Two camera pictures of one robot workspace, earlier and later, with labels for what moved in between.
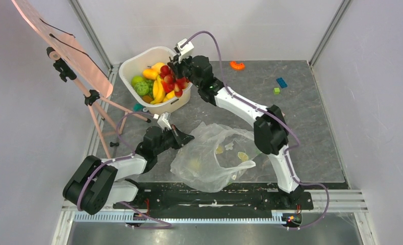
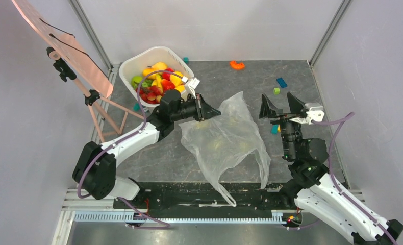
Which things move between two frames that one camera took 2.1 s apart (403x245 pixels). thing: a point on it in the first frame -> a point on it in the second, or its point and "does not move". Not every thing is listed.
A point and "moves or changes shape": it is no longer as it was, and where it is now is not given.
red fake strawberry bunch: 170,82 -> 150,94
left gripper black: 180,138 -> 203,110
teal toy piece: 137,107 does not move
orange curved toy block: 241,66 does not move
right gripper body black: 178,66 -> 283,117
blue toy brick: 281,82 does not move
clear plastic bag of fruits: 212,156 moves or changes shape
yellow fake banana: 169,96 moves or changes shape
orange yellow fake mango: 150,73 does not move
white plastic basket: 135,64 does not move
